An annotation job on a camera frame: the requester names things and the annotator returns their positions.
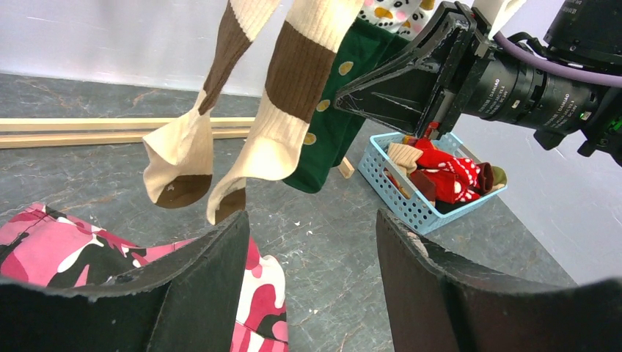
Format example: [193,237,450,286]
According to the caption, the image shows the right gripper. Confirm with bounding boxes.
[334,1,493,138]

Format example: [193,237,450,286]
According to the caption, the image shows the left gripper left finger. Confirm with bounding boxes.
[1,211,249,351]

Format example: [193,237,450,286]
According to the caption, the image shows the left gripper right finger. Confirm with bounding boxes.
[376,208,621,351]

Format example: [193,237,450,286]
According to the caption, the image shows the green sock with yellow cuff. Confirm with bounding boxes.
[283,0,435,194]

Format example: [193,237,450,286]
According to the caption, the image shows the tan brown striped sock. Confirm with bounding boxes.
[206,1,363,224]
[142,0,279,209]

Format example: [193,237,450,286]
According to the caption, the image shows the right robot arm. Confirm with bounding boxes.
[334,1,621,161]

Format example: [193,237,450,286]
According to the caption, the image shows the brown tan socks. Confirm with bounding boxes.
[387,140,508,205]

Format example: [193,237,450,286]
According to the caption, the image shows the wooden hanger stand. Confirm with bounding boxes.
[0,116,356,180]

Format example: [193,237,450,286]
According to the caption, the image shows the red white patterned sock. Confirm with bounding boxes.
[414,139,481,204]

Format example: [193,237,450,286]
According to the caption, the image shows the pink camouflage cloth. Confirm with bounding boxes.
[1,203,289,351]

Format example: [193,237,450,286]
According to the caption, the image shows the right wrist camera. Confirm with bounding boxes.
[472,0,527,40]

